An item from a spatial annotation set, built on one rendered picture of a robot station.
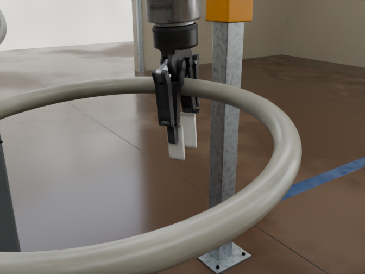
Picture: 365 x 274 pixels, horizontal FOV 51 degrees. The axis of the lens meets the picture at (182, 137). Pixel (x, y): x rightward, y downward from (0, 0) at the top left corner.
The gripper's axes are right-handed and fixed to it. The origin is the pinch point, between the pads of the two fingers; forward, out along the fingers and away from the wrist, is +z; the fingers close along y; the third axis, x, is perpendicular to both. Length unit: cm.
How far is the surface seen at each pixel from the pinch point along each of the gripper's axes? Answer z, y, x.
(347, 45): 100, -622, -19
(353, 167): 100, -196, 24
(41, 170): 87, -98, -159
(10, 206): 27, 1, -53
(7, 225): 33, 3, -54
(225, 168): 45, -69, -19
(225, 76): 8, -71, -19
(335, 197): 97, -147, 18
